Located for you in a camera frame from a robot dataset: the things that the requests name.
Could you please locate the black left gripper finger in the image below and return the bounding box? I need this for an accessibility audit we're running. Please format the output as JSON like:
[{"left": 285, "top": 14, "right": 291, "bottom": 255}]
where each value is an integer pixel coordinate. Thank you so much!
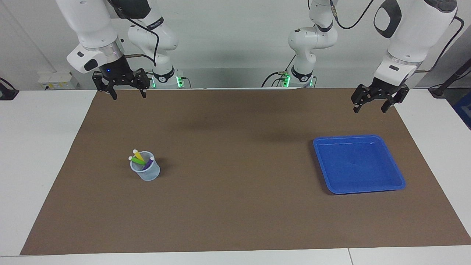
[
  {"left": 350, "top": 85, "right": 373, "bottom": 114},
  {"left": 381, "top": 85, "right": 410, "bottom": 113}
]

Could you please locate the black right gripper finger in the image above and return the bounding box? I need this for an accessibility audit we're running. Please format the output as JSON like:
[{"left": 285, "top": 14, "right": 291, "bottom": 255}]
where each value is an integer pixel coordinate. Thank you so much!
[
  {"left": 92, "top": 71, "right": 118, "bottom": 100},
  {"left": 133, "top": 68, "right": 150, "bottom": 99}
]

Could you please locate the black clamp with cable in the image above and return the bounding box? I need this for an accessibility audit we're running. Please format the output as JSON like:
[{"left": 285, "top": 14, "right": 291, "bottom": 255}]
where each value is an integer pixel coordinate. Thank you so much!
[{"left": 0, "top": 77, "right": 20, "bottom": 100}]

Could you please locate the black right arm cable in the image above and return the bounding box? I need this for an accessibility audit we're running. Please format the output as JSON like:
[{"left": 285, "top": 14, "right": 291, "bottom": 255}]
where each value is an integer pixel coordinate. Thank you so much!
[{"left": 109, "top": 0, "right": 160, "bottom": 67}]

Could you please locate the blue box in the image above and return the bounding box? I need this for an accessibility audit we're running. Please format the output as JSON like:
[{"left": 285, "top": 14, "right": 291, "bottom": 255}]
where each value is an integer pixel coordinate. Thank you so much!
[{"left": 453, "top": 92, "right": 471, "bottom": 130}]

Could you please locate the blue plastic tray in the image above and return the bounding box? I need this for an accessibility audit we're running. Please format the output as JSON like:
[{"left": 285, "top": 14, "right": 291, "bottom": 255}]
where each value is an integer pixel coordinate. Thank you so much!
[{"left": 313, "top": 135, "right": 406, "bottom": 195}]

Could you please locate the black stand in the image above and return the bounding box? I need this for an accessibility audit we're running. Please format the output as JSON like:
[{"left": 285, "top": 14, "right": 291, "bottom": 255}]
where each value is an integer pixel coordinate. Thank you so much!
[{"left": 429, "top": 59, "right": 471, "bottom": 98}]

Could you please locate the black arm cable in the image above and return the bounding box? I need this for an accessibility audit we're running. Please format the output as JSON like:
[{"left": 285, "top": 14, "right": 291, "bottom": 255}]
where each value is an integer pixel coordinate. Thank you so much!
[
  {"left": 109, "top": 0, "right": 160, "bottom": 67},
  {"left": 329, "top": 0, "right": 465, "bottom": 73}
]

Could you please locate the clear plastic cup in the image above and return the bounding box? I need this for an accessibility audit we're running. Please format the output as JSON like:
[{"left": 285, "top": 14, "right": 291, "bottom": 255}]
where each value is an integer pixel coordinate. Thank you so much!
[{"left": 130, "top": 151, "right": 161, "bottom": 181}]

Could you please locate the brown table mat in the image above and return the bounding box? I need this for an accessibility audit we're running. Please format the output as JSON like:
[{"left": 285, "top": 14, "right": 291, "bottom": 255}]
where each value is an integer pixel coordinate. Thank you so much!
[{"left": 20, "top": 88, "right": 471, "bottom": 255}]

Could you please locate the white power strip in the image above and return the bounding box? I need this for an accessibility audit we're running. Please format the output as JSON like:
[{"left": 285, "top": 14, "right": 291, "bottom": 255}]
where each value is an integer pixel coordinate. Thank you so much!
[{"left": 38, "top": 72, "right": 78, "bottom": 90}]

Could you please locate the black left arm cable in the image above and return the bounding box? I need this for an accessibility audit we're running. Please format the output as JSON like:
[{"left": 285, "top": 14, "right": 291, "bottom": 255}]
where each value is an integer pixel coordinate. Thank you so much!
[{"left": 329, "top": 0, "right": 465, "bottom": 73}]

